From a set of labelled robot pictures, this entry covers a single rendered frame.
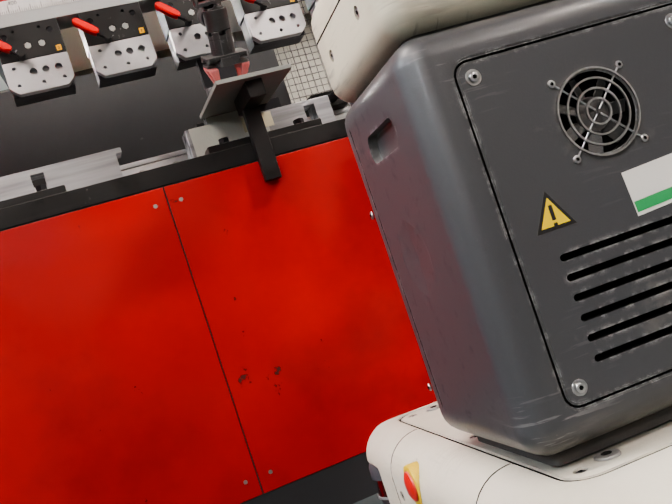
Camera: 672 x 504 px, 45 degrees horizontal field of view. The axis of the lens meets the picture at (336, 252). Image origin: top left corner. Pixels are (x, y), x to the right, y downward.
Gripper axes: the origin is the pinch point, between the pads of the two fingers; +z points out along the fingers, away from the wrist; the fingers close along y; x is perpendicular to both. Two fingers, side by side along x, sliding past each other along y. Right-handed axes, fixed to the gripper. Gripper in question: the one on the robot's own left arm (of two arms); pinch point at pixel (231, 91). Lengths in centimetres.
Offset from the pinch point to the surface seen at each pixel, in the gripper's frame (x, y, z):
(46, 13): -19.4, 35.3, -24.5
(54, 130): -62, 40, 11
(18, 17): -19, 42, -25
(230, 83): 15.8, 4.0, -4.9
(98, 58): -12.9, 27.1, -12.6
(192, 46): -12.1, 4.3, -10.6
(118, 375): 30, 46, 48
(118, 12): -17.8, 19.0, -21.5
